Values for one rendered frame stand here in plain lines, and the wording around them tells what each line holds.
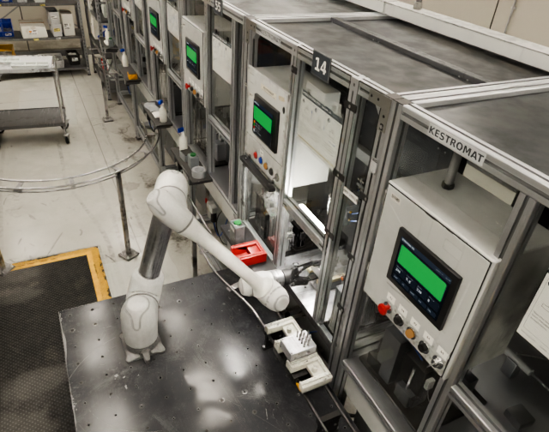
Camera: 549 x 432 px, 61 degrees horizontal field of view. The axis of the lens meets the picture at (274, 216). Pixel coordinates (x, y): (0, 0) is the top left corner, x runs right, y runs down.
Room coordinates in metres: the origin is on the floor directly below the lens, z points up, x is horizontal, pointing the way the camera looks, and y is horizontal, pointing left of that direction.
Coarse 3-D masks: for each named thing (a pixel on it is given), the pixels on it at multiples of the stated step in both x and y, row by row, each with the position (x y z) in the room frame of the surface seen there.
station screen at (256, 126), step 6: (258, 108) 2.05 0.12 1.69; (264, 108) 2.00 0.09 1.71; (270, 114) 1.94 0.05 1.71; (252, 126) 2.10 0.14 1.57; (258, 126) 2.04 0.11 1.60; (258, 132) 2.04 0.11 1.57; (264, 132) 1.98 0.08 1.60; (264, 138) 1.98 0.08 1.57; (270, 138) 1.93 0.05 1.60; (270, 144) 1.92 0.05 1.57
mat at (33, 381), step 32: (64, 256) 2.81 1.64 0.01; (96, 256) 2.85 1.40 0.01; (0, 288) 2.41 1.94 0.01; (32, 288) 2.43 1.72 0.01; (64, 288) 2.46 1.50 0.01; (96, 288) 2.49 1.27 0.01; (0, 320) 2.11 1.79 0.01; (32, 320) 2.14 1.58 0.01; (0, 352) 1.85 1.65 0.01; (32, 352) 1.87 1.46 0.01; (0, 384) 1.63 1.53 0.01; (32, 384) 1.65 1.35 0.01; (64, 384) 1.67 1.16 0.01; (0, 416) 1.44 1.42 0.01; (32, 416) 1.45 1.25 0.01; (64, 416) 1.47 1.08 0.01
